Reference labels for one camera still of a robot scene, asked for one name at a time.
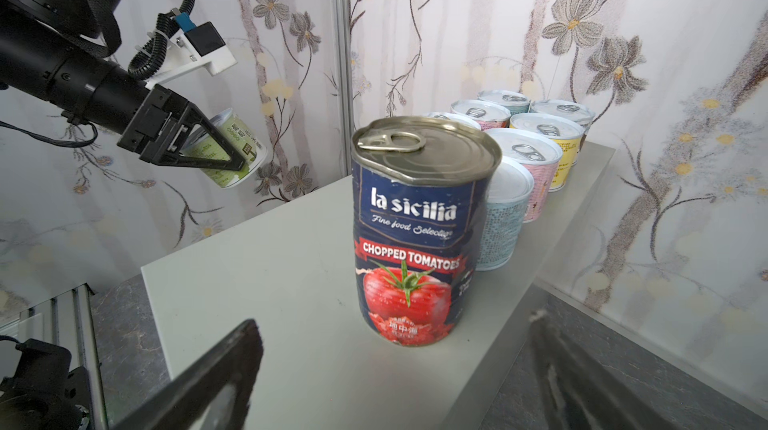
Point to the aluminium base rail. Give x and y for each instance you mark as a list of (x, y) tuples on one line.
[(50, 370)]

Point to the green label can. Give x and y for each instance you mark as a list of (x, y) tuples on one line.
[(234, 129)]

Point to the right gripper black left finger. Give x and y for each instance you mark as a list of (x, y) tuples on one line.
[(214, 392)]

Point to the yellow label can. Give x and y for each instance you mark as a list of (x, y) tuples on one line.
[(564, 134)]

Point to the pink can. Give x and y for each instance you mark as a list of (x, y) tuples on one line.
[(487, 114), (456, 118), (535, 155)]

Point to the teal coconut can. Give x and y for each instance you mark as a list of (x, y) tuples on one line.
[(575, 112), (514, 102)]

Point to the grey metal cabinet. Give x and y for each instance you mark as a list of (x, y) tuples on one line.
[(292, 271)]

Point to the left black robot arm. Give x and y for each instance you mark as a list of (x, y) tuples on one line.
[(61, 52)]

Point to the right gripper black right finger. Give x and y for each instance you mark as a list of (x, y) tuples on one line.
[(579, 393)]

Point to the dark tin can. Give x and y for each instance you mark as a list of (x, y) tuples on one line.
[(420, 188)]

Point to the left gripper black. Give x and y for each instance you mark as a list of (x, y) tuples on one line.
[(161, 127)]

